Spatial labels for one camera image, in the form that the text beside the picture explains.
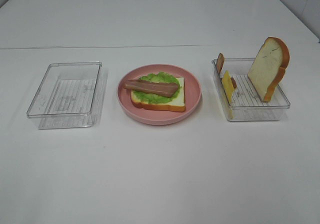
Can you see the yellow cheese slice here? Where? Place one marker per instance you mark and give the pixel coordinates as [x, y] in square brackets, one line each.
[228, 89]

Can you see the bread slice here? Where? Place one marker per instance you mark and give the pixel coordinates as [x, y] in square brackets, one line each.
[177, 104]
[269, 67]

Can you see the green lettuce leaf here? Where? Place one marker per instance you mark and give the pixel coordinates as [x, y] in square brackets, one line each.
[151, 98]

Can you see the bacon strip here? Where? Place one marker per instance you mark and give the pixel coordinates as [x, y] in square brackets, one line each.
[159, 88]
[219, 65]

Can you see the pink round plate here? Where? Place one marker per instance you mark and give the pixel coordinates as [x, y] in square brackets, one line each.
[193, 95]

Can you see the clear plastic tray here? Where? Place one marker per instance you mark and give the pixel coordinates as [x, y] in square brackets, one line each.
[70, 95]
[246, 104]

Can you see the clear plastic tray left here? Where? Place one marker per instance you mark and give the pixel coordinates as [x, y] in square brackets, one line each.
[70, 95]

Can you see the clear plastic tray right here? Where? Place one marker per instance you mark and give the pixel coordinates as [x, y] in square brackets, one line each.
[246, 104]

